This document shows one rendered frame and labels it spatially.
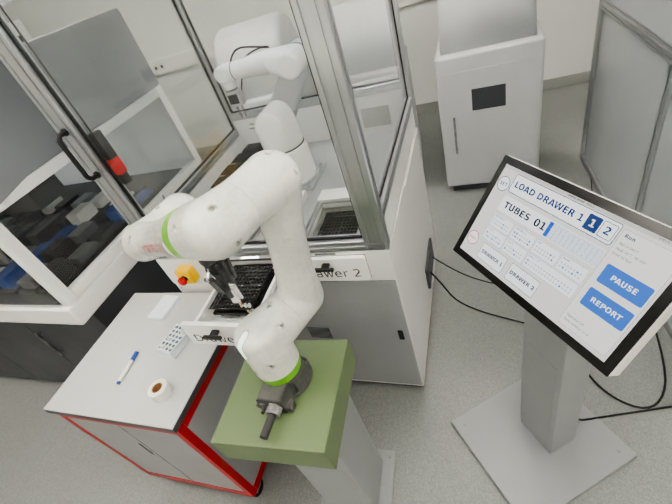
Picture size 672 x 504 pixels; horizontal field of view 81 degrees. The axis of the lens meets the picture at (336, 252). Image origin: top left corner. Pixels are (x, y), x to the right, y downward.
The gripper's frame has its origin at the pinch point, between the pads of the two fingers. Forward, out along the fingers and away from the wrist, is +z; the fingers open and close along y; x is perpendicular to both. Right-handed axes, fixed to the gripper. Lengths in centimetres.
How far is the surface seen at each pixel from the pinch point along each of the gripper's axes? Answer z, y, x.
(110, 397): 21, 31, -48
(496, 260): -4, -8, 83
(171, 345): 17.1, 10.7, -31.8
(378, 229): -6, -22, 48
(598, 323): -6, 14, 102
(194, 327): 5.0, 10.9, -13.3
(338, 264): 6.5, -19.4, 31.1
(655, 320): -11, 17, 110
